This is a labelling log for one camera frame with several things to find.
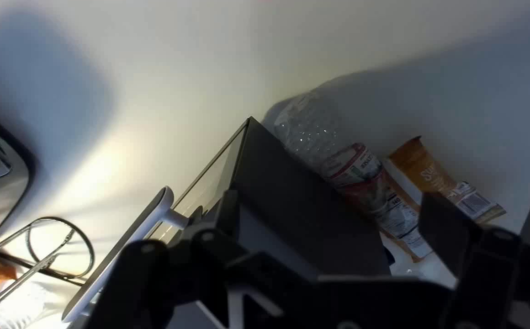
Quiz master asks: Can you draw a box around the upright clear water bottle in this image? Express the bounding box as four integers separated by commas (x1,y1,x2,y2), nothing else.
0,281,49,329

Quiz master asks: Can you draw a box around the wire paper towel holder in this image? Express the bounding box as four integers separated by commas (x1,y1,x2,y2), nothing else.
0,213,97,323

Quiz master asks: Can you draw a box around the black toaster oven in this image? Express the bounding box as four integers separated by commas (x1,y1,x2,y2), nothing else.
62,115,400,329

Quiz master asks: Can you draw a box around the crumpled clear bottle red label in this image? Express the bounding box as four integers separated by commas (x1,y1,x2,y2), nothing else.
263,89,438,263

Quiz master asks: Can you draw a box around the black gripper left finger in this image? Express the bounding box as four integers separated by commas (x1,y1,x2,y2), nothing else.
214,188,241,239

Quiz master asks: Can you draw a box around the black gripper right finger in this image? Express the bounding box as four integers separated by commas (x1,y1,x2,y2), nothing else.
416,190,484,275

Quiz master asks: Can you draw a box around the orange brown packet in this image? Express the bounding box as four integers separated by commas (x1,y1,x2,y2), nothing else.
387,135,508,226

